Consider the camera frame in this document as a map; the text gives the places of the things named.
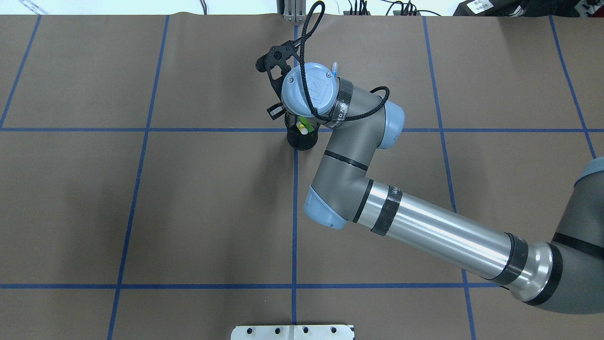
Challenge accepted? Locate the green highlighter pen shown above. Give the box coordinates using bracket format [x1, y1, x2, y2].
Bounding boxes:
[296, 116, 315, 135]

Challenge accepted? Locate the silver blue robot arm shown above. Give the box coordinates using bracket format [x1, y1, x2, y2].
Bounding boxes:
[256, 60, 603, 315]

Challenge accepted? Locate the yellow highlighter pen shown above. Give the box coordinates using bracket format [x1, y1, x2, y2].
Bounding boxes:
[296, 122, 309, 135]

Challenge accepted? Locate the black mesh pen holder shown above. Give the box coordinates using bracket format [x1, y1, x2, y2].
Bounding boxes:
[284, 113, 320, 151]

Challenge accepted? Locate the black cardboard box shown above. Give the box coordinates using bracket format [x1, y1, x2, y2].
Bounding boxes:
[453, 0, 521, 17]

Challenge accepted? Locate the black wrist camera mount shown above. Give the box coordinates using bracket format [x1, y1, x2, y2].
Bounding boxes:
[255, 38, 302, 96]

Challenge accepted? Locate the black robot wrist cable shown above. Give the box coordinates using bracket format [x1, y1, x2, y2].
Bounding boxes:
[297, 0, 390, 122]

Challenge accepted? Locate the aluminium frame post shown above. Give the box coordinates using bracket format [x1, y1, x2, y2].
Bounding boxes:
[277, 0, 308, 24]

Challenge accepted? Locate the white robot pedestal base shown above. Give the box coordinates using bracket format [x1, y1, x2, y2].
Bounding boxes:
[230, 324, 356, 340]

